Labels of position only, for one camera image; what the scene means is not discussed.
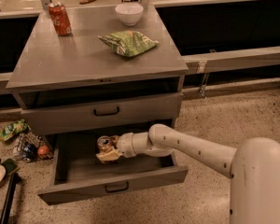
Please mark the open grey middle drawer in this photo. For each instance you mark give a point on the open grey middle drawer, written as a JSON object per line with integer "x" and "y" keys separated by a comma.
{"x": 78, "y": 175}

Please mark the black stand on floor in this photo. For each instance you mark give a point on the black stand on floor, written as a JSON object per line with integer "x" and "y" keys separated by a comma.
{"x": 5, "y": 212}

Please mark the red soda can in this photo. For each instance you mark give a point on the red soda can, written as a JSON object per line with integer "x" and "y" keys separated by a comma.
{"x": 59, "y": 17}

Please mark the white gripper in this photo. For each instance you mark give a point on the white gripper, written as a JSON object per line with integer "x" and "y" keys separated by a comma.
{"x": 125, "y": 145}

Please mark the orange fruit in basket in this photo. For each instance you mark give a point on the orange fruit in basket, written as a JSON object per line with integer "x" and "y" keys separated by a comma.
{"x": 43, "y": 152}

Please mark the blue can in basket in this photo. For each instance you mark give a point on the blue can in basket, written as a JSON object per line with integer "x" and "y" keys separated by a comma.
{"x": 29, "y": 152}

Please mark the wire basket on floor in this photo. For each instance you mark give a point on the wire basket on floor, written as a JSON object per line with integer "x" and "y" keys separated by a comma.
{"x": 28, "y": 138}

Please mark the white bowl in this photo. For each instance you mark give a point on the white bowl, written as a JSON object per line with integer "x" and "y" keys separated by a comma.
{"x": 129, "y": 13}

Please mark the closed grey top drawer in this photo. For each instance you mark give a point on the closed grey top drawer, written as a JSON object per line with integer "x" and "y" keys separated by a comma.
{"x": 80, "y": 117}

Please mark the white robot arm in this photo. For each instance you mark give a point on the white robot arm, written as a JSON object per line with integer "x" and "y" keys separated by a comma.
{"x": 253, "y": 167}

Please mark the green sponge on floor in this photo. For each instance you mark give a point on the green sponge on floor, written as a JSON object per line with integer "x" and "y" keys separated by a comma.
{"x": 11, "y": 166}

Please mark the orange gold soda can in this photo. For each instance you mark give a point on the orange gold soda can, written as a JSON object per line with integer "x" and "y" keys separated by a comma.
{"x": 104, "y": 143}

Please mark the green chip bag on floor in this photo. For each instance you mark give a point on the green chip bag on floor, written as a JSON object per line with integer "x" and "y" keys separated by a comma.
{"x": 13, "y": 129}

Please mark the grey drawer cabinet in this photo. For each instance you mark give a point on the grey drawer cabinet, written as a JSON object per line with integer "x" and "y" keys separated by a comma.
{"x": 78, "y": 68}

